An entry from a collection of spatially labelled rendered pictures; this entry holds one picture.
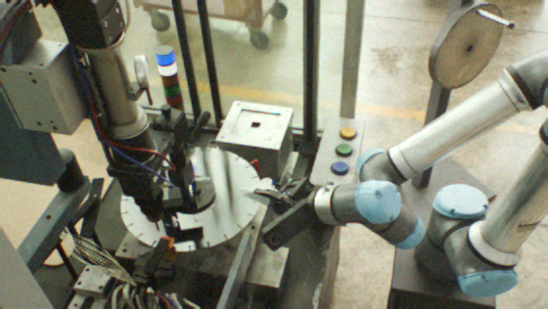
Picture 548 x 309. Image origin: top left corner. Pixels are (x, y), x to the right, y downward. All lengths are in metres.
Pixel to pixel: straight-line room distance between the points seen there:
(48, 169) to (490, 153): 2.31
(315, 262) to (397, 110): 1.78
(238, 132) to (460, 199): 0.63
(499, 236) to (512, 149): 1.84
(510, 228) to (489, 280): 0.12
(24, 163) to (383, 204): 0.61
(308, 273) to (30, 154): 0.72
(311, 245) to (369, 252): 0.95
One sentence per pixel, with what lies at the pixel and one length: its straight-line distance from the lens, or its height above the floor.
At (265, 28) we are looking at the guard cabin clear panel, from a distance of 1.51.
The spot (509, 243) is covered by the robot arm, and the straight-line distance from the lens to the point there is 1.16.
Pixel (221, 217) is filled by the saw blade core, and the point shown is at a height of 0.95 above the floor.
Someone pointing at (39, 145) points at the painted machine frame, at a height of 1.31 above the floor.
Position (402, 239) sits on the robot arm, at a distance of 1.05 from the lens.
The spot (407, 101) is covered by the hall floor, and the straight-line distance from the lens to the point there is 3.14.
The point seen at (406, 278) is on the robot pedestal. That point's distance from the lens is 1.40.
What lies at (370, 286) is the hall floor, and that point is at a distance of 2.27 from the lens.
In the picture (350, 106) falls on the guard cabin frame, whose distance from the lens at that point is 1.57.
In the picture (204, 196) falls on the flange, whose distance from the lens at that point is 1.28.
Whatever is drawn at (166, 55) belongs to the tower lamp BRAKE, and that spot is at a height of 1.16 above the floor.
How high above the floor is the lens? 1.90
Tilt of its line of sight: 46 degrees down
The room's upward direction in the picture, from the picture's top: 1 degrees counter-clockwise
